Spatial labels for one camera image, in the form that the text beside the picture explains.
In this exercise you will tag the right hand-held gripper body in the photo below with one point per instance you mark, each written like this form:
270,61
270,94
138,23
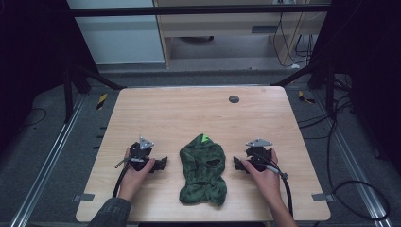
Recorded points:
259,154

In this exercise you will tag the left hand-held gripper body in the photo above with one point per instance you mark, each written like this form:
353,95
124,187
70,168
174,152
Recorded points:
138,155

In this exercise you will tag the green fleece hooded garment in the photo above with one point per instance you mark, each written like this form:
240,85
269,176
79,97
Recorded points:
203,171

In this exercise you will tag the person's left hand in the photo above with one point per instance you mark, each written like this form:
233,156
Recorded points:
135,178

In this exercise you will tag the person's right hand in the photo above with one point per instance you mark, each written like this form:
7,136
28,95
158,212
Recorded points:
265,179

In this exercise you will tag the grey round table grommet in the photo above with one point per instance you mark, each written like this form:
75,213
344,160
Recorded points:
234,99

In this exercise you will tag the yellow black hazard tape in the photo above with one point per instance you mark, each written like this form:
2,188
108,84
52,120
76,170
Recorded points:
305,97
101,101

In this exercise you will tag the grey tape strip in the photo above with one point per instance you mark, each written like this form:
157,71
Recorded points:
83,197
322,197

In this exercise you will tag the black metal stand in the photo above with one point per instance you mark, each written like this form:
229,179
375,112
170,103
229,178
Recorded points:
75,85
318,82

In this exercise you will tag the white cabinet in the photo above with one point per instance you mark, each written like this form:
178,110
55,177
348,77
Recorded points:
123,41

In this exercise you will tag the light wooden desk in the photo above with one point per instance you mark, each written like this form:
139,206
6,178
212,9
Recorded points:
220,23

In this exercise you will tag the black horizontal bar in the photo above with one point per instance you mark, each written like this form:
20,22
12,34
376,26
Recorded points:
195,10

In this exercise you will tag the aluminium floor rail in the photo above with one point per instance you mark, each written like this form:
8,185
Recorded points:
356,167
47,167

